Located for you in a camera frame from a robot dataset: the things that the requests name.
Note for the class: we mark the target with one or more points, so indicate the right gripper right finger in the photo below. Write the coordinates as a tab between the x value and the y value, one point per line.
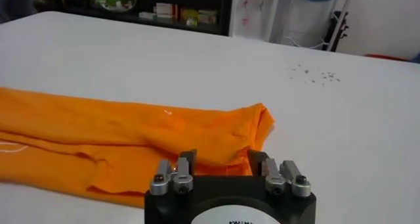
282	176

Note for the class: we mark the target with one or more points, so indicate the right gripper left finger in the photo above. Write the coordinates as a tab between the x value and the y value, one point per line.
178	176

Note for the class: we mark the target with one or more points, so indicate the orange t-shirt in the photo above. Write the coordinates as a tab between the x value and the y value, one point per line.
115	140

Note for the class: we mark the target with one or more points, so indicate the white water dispenser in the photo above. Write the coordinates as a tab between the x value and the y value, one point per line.
252	28

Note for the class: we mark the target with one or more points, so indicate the black folded tripod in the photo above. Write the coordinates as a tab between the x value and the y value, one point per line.
334	31

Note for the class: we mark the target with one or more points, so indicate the large cardboard box red inside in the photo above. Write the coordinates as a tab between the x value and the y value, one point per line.
387	57

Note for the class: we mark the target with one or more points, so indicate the white orange medicine box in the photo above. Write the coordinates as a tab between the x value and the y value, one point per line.
207	16

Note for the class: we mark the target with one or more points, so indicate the yellow green medicine box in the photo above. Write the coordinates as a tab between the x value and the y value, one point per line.
189	14

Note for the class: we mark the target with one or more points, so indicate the flat white medicine box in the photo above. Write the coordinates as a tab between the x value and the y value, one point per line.
147	15

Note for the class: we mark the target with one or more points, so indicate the red white medicine box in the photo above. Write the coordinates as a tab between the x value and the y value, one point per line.
166	10

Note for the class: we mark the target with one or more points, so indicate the bowl of green fruit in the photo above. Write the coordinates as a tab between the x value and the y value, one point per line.
115	2

